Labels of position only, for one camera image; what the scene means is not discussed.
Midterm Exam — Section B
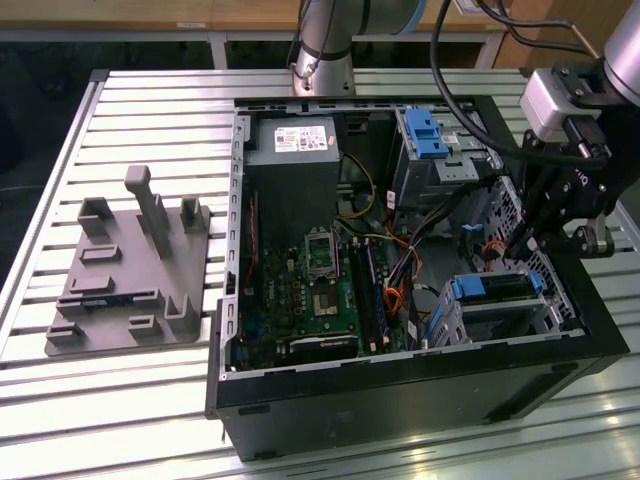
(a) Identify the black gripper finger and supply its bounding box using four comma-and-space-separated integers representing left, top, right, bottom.
507, 128, 572, 259
524, 214, 617, 259

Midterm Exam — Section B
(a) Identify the red disk wire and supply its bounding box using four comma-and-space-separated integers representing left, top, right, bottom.
479, 238, 516, 262

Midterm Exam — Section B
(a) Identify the black disk wire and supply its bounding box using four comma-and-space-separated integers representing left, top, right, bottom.
399, 174, 506, 251

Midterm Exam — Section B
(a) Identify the hard disk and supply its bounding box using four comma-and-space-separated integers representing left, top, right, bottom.
449, 269, 546, 304

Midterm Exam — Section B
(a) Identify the metal disk bay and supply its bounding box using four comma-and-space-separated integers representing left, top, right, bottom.
429, 272, 586, 350

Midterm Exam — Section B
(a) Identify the black RAM slot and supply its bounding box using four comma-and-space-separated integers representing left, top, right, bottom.
348, 237, 372, 355

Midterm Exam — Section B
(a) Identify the metal drive cage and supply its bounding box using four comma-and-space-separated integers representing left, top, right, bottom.
392, 108, 505, 212

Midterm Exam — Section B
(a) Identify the blue drive latch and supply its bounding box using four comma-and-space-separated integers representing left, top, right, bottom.
405, 108, 449, 160

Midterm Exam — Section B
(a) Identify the blue plastic strip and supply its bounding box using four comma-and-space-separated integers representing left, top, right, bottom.
424, 304, 446, 347

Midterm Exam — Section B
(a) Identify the RAM stick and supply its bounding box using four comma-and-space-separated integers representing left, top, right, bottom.
363, 238, 393, 347

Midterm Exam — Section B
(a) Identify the CPU socket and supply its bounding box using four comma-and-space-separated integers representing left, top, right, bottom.
303, 226, 342, 282

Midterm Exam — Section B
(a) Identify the grey power supply unit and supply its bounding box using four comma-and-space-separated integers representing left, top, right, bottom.
243, 115, 342, 236

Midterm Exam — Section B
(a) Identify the black PC case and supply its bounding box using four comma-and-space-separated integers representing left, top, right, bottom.
204, 94, 631, 464

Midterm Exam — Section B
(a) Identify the black graphics card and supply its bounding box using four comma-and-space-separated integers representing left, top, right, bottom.
274, 332, 360, 370

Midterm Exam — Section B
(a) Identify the green motherboard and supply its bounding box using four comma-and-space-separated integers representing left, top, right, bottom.
237, 219, 416, 371

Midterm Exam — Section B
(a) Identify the grey parts rack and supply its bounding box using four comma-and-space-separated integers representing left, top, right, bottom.
44, 164, 214, 359

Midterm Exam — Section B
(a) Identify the wooden bench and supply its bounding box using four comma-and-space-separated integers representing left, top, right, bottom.
0, 0, 514, 34

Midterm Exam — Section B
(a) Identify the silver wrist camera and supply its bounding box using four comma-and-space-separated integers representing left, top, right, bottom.
518, 68, 604, 144

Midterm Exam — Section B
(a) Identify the black wrist bracket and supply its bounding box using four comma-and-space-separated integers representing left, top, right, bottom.
549, 59, 610, 107

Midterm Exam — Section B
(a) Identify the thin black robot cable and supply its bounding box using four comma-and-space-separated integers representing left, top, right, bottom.
477, 0, 606, 61

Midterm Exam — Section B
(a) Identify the yellow black wire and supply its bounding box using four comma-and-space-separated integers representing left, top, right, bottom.
333, 151, 379, 222

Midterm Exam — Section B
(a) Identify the orange red wire bundle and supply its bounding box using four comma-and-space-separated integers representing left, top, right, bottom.
382, 232, 425, 321

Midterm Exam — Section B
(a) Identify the thin red wire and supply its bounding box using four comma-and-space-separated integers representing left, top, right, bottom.
247, 191, 262, 284

